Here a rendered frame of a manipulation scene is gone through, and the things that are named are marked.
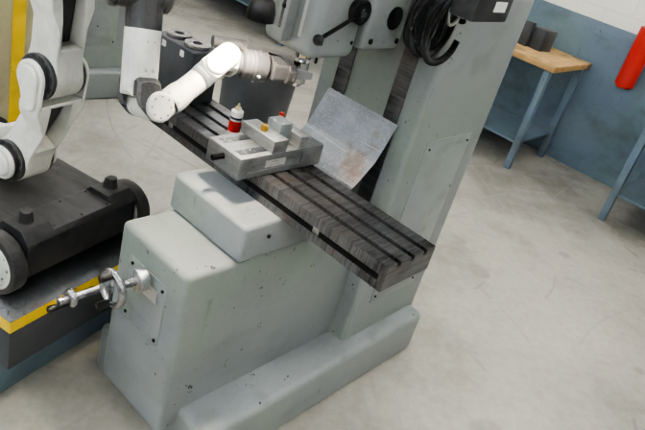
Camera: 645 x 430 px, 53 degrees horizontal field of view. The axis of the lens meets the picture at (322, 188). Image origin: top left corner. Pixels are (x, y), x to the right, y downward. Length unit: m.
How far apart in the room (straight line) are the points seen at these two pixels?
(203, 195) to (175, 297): 0.31
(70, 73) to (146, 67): 0.49
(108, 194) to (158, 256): 0.53
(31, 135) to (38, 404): 0.88
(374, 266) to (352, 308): 0.79
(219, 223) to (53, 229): 0.55
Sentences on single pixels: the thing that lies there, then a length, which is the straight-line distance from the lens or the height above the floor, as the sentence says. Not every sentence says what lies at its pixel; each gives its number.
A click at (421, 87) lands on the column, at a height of 1.24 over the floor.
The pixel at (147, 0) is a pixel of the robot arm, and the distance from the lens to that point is 1.68.
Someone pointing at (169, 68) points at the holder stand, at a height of 1.02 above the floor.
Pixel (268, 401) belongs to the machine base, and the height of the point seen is 0.19.
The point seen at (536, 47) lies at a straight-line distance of 5.57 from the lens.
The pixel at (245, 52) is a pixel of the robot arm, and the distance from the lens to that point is 1.85.
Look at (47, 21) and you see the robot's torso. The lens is 2.07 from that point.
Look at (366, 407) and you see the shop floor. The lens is 2.67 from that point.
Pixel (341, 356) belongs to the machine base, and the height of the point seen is 0.20.
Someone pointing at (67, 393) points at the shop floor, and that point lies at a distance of 2.48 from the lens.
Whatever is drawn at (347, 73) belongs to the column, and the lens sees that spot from 2.29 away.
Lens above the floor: 1.80
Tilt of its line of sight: 26 degrees down
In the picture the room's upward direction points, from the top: 17 degrees clockwise
